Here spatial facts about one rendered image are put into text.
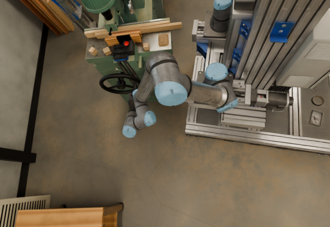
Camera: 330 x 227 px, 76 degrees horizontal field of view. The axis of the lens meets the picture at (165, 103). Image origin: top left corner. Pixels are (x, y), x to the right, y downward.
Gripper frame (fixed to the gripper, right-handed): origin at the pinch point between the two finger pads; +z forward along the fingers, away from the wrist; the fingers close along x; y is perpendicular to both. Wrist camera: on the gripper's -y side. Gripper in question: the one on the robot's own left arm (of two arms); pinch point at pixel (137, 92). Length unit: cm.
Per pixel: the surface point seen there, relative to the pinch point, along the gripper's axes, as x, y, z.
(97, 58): -25.9, -19.3, 16.6
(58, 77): -122, 37, 97
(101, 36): -23.0, -30.3, 28.2
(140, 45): 4.1, -23.2, 21.1
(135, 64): 1.6, -17.3, 6.8
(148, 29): 10.4, -31.0, 27.7
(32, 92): -144, 39, 74
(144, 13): 4, -33, 58
